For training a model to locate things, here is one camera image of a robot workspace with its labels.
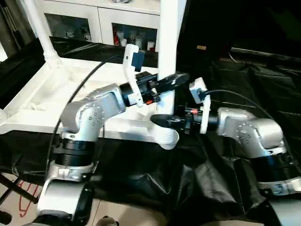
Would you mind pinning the black silver ornament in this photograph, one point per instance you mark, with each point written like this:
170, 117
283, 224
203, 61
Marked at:
122, 1

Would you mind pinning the small yellow label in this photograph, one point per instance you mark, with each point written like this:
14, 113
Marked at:
201, 47

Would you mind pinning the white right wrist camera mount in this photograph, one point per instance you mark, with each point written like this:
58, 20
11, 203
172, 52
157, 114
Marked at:
204, 110

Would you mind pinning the red white box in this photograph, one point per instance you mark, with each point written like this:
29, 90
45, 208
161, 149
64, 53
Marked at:
115, 35

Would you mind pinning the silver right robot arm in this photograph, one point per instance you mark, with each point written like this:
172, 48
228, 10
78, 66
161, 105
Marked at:
258, 131

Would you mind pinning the white display cabinet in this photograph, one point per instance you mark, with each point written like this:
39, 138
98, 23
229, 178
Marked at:
98, 14

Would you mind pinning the long black bar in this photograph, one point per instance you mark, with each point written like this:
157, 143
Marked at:
265, 52

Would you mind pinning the black metal table frame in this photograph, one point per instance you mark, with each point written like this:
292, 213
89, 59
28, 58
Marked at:
18, 188

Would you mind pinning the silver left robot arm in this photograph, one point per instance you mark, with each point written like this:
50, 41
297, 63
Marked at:
98, 103

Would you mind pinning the black shiny mat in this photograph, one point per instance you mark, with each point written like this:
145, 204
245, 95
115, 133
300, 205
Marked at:
258, 82

